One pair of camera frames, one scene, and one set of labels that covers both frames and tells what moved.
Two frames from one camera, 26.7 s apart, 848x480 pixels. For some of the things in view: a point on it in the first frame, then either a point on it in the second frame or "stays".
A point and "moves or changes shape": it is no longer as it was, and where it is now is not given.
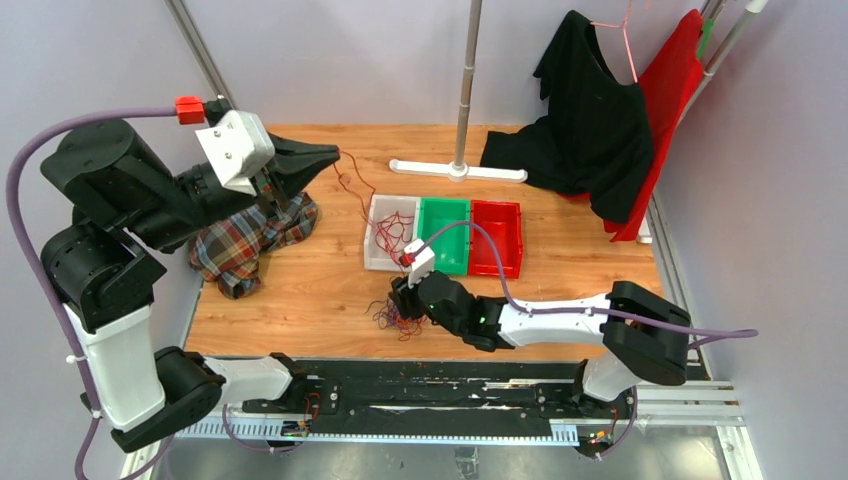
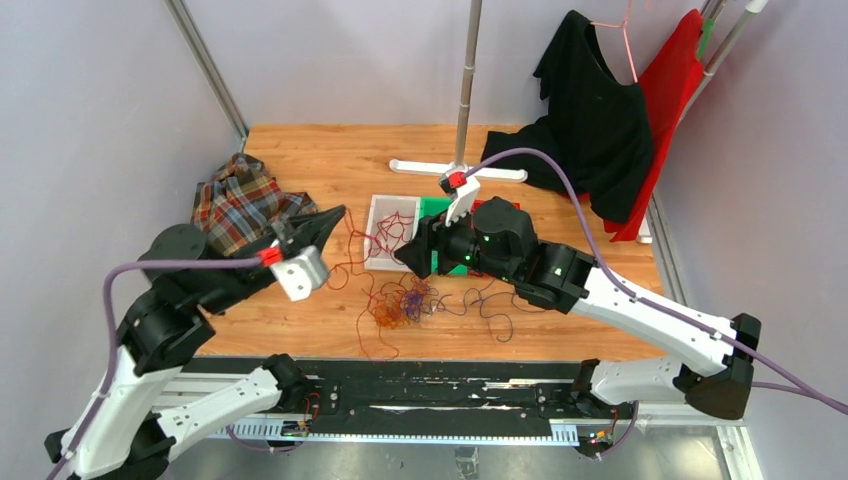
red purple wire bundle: [389, 317] moves or changes shape
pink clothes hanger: [625, 37] stays
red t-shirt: [667, 83] stays
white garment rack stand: [459, 170] stays
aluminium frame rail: [182, 17] stays
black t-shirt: [595, 141] stays
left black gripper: [297, 163] -> [310, 227]
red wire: [394, 229] moves or changes shape
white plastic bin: [394, 225] stays
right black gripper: [405, 296] -> [415, 253]
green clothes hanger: [708, 25] stays
